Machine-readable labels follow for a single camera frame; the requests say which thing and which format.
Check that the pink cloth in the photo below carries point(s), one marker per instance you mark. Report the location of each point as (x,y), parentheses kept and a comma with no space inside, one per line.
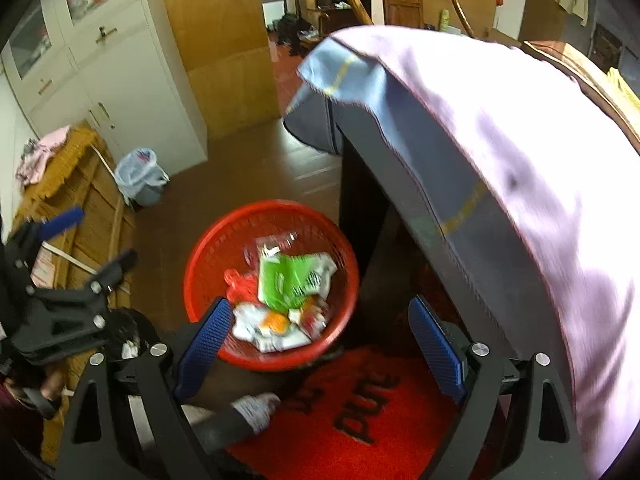
(40,155)

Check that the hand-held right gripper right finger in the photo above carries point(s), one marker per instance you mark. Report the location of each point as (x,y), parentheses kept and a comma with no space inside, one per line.
(435,350)

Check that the green snack packet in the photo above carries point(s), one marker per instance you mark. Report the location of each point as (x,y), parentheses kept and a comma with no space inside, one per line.
(285,280)

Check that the dark object white patches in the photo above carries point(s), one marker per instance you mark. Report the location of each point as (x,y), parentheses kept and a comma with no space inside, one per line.
(127,335)

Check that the person's left hand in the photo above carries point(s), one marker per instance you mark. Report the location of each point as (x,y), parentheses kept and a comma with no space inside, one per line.
(52,382)

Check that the white cabinet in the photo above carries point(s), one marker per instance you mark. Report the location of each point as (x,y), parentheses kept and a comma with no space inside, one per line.
(140,85)

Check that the yellow-green cloth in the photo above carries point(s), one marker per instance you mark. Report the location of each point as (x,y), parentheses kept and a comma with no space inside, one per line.
(622,85)

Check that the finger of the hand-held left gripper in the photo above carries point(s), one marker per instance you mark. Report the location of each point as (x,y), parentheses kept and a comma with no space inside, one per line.
(117,265)
(62,221)

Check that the clear pink printed wrapper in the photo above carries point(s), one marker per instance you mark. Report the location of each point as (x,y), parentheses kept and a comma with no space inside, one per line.
(265,247)

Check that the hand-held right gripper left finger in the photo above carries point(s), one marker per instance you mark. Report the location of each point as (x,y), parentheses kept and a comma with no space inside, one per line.
(205,350)

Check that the wooden bench brown cover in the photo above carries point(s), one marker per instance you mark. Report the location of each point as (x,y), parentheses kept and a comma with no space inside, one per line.
(90,200)

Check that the person's leg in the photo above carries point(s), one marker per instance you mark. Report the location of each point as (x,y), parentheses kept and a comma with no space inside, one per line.
(250,412)

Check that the small bin with plastic bag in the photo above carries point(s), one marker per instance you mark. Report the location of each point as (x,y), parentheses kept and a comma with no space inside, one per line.
(140,175)

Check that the white tissue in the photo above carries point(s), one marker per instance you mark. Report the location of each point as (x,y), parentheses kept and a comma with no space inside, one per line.
(247,327)

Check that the purple printed tablecloth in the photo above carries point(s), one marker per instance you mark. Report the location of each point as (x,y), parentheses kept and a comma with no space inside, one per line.
(500,135)

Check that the red lettered floor mat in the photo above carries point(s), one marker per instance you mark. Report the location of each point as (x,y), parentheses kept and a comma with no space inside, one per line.
(400,435)

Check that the wooden partition panel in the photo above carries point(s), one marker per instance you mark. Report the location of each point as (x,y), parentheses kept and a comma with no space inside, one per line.
(525,10)
(220,35)

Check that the person's left forearm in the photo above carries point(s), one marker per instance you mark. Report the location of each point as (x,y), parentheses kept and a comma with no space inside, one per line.
(17,430)

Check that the black bag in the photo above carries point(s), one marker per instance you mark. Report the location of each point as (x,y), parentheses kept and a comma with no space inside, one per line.
(295,30)

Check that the orange packet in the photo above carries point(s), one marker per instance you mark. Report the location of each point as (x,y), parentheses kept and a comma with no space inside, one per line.
(277,322)

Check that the red plastic basket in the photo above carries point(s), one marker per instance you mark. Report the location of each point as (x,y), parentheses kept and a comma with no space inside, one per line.
(220,240)

